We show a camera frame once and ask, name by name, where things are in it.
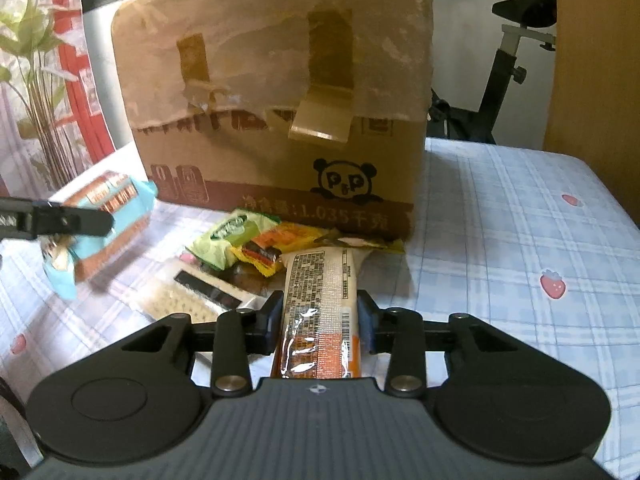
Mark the blue brown biscuit pack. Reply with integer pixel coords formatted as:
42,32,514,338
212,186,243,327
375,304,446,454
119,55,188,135
40,171,157,300

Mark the orange long snack bar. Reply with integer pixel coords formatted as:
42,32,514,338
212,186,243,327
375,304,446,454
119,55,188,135
272,247,370,379

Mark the green snack packet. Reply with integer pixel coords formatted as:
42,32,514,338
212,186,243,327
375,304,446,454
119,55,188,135
186,208,280,272

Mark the gold foil snack packet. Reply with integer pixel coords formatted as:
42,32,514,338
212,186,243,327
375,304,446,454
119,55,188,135
314,229,405,254

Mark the yellow orange snack packet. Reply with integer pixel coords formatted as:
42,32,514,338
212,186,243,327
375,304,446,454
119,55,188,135
231,222,329,278

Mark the plaid strawberry tablecloth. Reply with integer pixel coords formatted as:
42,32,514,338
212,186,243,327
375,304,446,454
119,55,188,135
1,139,639,479

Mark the green bamboo plant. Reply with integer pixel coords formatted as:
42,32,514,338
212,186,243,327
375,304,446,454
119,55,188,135
1,0,81,188

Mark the brown cardboard box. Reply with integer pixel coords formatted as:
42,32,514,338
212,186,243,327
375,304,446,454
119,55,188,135
110,0,441,241

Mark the wooden door panel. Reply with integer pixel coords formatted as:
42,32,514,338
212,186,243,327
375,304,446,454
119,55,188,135
544,0,639,220

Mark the black exercise bike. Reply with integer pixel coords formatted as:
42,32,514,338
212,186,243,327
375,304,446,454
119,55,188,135
426,0,558,144

